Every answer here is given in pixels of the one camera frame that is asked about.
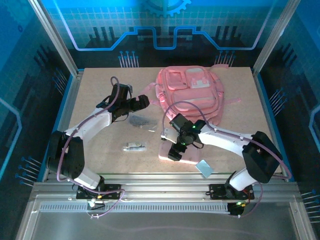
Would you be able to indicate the pink pencil case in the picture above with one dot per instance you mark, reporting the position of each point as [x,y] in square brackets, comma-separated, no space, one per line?
[192,156]

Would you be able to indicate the clear bag of dark supplies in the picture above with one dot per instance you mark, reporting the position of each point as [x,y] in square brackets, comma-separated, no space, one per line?
[142,121]

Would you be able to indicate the light blue card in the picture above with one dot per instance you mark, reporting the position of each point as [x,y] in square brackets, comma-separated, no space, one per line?
[205,168]

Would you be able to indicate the pink backpack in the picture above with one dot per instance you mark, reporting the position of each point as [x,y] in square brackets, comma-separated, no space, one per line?
[192,95]

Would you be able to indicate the small clear packet white item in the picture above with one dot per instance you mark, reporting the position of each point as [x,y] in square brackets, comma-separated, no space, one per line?
[134,146]

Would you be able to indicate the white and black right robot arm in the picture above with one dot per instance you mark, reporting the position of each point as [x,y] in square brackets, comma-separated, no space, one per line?
[225,140]

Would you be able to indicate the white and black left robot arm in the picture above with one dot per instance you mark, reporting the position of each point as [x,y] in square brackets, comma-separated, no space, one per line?
[87,125]

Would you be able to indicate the aluminium front beam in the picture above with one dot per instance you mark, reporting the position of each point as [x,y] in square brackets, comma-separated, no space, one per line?
[162,186]

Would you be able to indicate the grey metal front tray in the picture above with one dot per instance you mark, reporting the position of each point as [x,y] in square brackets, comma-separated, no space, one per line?
[160,227]

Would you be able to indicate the small black connector box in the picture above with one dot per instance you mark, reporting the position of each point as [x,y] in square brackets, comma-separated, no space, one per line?
[235,210]

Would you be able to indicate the aluminium table side rail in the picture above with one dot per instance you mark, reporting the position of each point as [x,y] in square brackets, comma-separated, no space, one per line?
[76,83]
[264,100]

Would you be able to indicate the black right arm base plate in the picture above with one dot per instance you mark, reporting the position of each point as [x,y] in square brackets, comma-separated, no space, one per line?
[216,191]

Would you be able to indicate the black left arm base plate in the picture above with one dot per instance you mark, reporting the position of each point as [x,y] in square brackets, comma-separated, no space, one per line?
[112,191]

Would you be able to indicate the aluminium frame post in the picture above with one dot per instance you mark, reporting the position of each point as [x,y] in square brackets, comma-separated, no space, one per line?
[57,37]
[273,37]

